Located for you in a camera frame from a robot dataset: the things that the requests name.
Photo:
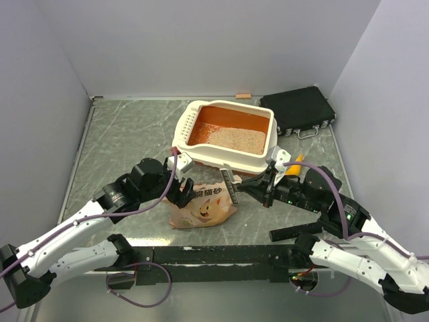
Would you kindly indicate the cream orange litter box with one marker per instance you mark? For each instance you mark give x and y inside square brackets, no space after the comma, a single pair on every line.
[201,117]

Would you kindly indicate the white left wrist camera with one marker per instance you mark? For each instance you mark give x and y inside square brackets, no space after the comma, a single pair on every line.
[183,164]

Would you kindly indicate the black hard case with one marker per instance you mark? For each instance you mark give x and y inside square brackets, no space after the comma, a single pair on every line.
[299,110]

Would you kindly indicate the pink cat litter bag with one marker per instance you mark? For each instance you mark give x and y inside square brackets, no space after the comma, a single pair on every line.
[211,206]

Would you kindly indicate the small wooden block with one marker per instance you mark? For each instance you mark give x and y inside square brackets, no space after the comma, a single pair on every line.
[243,96]

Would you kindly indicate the yellow plastic scoop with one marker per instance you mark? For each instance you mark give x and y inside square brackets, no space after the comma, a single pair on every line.
[294,170]

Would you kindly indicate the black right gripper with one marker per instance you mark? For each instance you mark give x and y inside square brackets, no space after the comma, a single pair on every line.
[253,188]

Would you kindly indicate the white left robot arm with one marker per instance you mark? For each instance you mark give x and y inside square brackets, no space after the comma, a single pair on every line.
[32,269]

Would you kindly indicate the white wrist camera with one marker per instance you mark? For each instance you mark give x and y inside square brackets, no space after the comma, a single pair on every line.
[279,156]
[183,164]

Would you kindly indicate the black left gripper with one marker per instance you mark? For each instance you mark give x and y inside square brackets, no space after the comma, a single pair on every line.
[181,198]

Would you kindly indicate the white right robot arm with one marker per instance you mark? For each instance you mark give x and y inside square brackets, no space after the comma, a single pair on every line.
[399,275]

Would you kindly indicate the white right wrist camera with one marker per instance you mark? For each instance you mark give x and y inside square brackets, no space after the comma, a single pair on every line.
[279,156]

